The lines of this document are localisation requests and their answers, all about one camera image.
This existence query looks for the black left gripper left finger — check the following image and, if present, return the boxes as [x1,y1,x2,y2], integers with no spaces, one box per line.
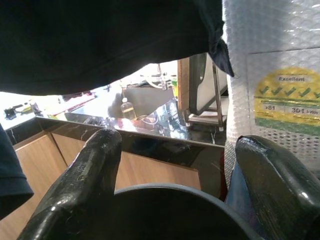
[16,128,123,240]

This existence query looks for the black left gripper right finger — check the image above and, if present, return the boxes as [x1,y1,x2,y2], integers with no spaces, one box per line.
[234,134,320,240]

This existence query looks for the bubble-wrapped white washing machine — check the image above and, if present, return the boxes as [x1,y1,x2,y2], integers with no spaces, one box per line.
[221,0,320,187]

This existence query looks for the dark blue jeans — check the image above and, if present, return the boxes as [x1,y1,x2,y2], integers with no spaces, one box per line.
[224,162,270,240]

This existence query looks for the wooden base cabinet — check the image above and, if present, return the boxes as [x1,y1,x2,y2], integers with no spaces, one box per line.
[0,131,202,240]

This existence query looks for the navy blue garment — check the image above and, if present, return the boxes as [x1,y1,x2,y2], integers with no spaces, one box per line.
[0,123,35,221]

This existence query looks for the flat red item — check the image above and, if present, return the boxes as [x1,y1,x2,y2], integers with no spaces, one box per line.
[46,91,98,115]

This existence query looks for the clear bottle yellow liquid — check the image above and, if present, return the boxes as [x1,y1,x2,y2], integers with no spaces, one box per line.
[120,96,138,120]

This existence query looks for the yellow green energy label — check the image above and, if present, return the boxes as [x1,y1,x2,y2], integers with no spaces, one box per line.
[253,66,320,137]

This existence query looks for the small black device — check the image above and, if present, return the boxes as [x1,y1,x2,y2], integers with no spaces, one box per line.
[3,104,25,120]

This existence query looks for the grey metal box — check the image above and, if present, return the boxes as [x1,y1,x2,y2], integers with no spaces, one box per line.
[123,86,175,118]

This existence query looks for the black round laundry bin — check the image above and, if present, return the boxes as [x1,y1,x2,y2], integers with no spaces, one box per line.
[94,183,265,240]

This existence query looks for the chrome faucet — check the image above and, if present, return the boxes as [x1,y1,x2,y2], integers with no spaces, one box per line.
[156,63,169,90]

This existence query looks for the green yellow package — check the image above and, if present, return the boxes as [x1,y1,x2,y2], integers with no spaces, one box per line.
[170,74,179,99]

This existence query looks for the upright wooden board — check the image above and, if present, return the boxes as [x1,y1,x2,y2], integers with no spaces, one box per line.
[177,58,191,112]

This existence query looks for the black hanging garment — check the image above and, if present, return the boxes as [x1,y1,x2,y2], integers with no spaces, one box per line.
[0,0,235,96]

